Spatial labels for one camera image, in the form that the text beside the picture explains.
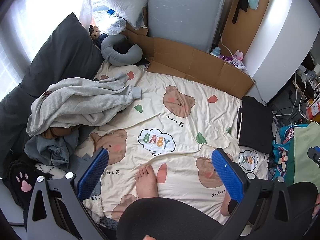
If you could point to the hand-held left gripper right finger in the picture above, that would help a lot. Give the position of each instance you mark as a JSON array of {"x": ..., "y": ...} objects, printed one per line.
[{"x": 227, "y": 175}]

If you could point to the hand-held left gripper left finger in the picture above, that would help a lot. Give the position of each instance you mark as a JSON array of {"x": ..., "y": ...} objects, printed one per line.
[{"x": 92, "y": 172}]

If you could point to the light grey sweatshirt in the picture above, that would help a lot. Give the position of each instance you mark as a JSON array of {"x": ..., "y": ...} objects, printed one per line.
[{"x": 75, "y": 105}]

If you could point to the light green cloth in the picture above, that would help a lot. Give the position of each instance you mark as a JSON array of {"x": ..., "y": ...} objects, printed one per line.
[{"x": 307, "y": 150}]

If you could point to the white black fluffy blanket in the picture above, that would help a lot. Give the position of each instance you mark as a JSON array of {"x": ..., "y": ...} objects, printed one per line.
[{"x": 92, "y": 207}]

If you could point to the blue denim jeans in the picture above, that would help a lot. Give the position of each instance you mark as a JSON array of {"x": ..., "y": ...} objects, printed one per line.
[{"x": 50, "y": 147}]

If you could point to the brown garment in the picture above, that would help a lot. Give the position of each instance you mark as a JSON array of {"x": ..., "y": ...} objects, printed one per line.
[{"x": 57, "y": 132}]

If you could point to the black folded garment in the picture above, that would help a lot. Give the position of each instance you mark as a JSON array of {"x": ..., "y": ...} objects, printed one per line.
[{"x": 255, "y": 122}]

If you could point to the cream bear print bedsheet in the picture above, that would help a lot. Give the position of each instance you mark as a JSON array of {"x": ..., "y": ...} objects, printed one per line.
[{"x": 175, "y": 120}]

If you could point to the dark grey duvet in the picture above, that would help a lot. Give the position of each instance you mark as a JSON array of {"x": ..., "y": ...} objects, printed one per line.
[{"x": 12, "y": 120}]

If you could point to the purple white package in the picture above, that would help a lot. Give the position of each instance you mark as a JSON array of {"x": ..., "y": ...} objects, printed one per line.
[{"x": 233, "y": 62}]

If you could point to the pink bottle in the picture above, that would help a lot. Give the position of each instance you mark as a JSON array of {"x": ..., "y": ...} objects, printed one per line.
[{"x": 238, "y": 55}]

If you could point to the flat cardboard sheet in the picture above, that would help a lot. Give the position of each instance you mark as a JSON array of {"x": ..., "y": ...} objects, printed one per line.
[{"x": 190, "y": 60}]

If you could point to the dark grey pillow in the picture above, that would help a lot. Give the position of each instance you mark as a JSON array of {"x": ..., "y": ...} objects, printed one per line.
[{"x": 62, "y": 55}]

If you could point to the blue cap detergent bottle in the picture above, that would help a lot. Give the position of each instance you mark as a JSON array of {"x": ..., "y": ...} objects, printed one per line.
[{"x": 215, "y": 52}]

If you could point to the grey neck pillow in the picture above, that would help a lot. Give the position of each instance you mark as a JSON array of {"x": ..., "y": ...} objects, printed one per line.
[{"x": 110, "y": 47}]

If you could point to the brown plush bear toy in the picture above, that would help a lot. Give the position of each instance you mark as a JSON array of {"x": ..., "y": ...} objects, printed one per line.
[{"x": 95, "y": 33}]

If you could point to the tall cardboard panel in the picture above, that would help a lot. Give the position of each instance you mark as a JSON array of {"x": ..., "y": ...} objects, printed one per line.
[{"x": 235, "y": 30}]

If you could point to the clear plastic bag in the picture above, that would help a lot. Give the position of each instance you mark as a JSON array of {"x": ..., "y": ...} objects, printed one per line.
[{"x": 112, "y": 25}]

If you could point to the plastic-wrapped grey mattress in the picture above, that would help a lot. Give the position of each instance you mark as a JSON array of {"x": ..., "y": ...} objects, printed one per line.
[{"x": 182, "y": 15}]

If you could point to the black hanging cloth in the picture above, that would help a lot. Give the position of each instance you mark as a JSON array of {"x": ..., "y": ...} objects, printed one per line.
[{"x": 241, "y": 2}]

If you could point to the white pillow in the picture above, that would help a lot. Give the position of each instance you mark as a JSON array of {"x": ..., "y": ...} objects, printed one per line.
[{"x": 127, "y": 5}]

